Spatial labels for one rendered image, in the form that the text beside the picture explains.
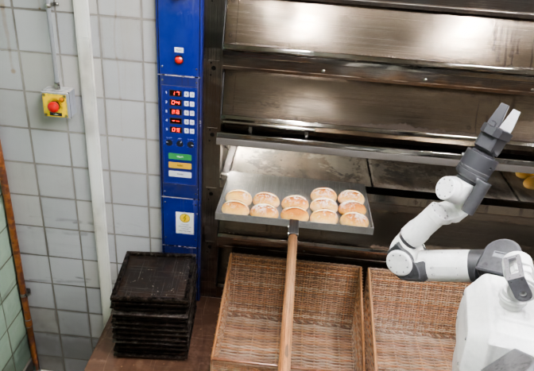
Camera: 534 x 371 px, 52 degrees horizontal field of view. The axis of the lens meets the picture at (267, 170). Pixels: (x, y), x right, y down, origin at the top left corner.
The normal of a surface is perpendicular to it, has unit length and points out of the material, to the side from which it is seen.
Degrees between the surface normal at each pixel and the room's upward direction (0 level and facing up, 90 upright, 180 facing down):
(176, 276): 0
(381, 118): 70
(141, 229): 90
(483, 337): 62
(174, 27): 90
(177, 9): 90
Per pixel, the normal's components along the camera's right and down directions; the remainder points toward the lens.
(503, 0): -0.07, 0.46
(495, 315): 0.06, -0.89
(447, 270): -0.55, 0.23
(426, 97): -0.05, 0.13
